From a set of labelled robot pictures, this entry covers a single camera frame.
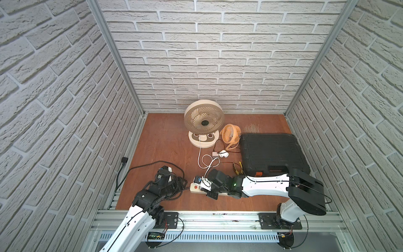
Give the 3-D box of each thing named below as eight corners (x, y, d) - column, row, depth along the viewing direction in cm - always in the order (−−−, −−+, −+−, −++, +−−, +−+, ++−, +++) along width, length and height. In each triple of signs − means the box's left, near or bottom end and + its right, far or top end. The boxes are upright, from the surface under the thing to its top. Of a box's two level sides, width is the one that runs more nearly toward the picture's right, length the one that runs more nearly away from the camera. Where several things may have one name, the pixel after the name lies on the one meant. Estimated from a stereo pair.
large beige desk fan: (189, 147, 102) (184, 113, 77) (190, 134, 109) (186, 99, 84) (219, 147, 103) (224, 114, 78) (219, 134, 110) (223, 100, 85)
